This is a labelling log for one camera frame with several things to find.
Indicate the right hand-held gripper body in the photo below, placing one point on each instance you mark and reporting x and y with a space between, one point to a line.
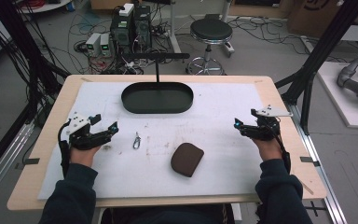
268 124

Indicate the grey power supply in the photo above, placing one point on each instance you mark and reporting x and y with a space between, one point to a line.
93 43
105 45

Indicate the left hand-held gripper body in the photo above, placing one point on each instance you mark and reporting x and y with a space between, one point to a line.
80 138

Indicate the black T-shaped stand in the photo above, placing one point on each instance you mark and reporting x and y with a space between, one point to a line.
157 59

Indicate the aluminium rail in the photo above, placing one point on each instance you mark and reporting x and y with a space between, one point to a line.
3 165
320 161

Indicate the black oval tray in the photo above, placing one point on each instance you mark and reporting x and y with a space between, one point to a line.
157 99

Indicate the white foam mat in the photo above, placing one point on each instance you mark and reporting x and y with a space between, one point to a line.
211 146

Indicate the cardboard box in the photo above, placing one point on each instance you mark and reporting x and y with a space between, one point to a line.
318 15

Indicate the brown pouch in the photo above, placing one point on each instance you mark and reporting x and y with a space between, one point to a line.
186 159

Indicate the person's left hand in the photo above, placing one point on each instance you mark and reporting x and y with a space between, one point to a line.
83 155

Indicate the black round stool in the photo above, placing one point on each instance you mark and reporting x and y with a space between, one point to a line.
210 37

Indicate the white platform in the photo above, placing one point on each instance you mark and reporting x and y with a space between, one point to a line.
341 99

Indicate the black tape strip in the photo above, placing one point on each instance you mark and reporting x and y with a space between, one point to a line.
31 161
309 160

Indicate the person's lap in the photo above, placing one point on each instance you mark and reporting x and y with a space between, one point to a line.
167 215

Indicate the black computer tower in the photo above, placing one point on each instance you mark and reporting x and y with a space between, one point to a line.
143 26
121 29

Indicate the black frame post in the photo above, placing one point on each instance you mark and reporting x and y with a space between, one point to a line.
320 53
28 53

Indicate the person's right hand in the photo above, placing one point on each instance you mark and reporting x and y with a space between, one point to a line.
269 150

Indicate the white box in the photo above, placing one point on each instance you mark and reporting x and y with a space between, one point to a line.
126 9

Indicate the silver carabiner clip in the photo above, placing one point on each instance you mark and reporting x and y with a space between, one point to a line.
136 141

